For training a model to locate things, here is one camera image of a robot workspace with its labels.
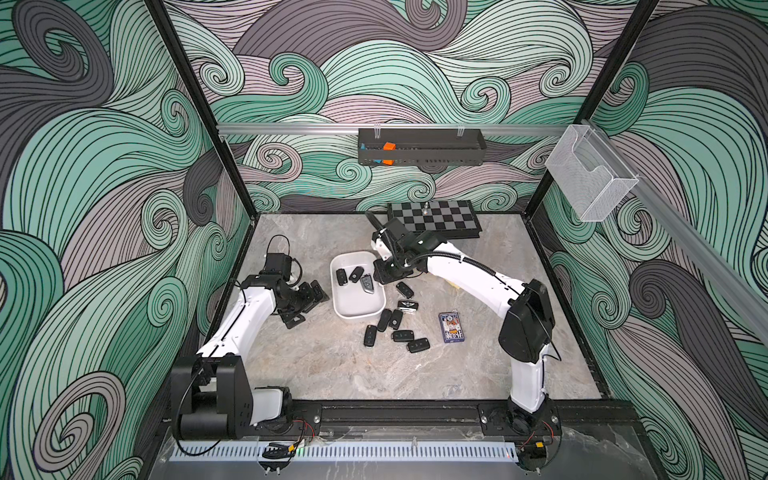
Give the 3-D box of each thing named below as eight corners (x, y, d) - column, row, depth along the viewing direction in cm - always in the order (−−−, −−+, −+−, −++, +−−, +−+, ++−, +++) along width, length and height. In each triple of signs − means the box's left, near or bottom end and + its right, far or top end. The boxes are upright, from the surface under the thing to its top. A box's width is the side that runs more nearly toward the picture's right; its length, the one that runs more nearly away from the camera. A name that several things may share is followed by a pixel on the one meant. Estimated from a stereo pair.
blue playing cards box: (442, 343, 88) (443, 340, 86) (438, 314, 94) (439, 311, 92) (463, 343, 88) (465, 340, 86) (458, 314, 94) (459, 311, 92)
